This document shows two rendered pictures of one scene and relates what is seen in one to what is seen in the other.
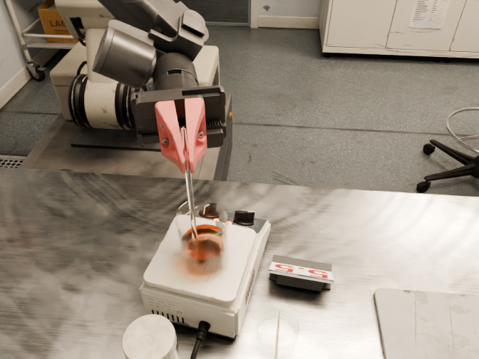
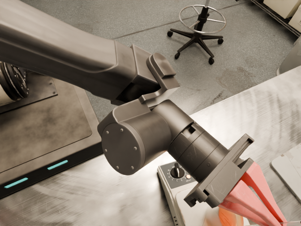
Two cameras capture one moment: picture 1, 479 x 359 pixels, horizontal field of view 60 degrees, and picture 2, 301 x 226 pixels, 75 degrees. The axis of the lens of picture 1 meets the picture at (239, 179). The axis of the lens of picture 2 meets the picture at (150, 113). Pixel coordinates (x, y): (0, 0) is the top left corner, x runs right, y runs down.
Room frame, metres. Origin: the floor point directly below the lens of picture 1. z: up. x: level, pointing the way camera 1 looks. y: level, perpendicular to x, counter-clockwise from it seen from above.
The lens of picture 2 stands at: (0.40, 0.19, 1.25)
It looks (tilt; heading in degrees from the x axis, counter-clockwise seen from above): 58 degrees down; 321
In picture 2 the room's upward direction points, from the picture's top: 7 degrees clockwise
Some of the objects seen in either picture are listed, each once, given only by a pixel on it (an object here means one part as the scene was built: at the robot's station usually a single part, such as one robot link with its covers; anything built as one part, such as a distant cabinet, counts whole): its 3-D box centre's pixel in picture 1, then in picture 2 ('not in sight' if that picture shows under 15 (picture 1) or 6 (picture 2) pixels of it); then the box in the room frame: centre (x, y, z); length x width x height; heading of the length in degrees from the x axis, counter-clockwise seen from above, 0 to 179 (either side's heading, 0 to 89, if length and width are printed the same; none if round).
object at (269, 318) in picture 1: (277, 331); not in sight; (0.28, -0.05, 0.76); 0.06 x 0.06 x 0.02
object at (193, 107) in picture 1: (174, 141); (244, 205); (0.35, 0.07, 1.01); 0.09 x 0.07 x 0.07; 11
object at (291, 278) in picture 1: (301, 268); not in sight; (0.37, -0.09, 0.77); 0.09 x 0.06 x 0.04; 78
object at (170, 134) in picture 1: (193, 139); (253, 193); (0.36, 0.05, 1.01); 0.09 x 0.07 x 0.07; 10
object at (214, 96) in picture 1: (179, 105); (202, 156); (0.42, 0.07, 1.01); 0.10 x 0.07 x 0.07; 100
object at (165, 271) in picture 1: (202, 255); (213, 215); (0.34, 0.05, 0.83); 0.12 x 0.12 x 0.01; 74
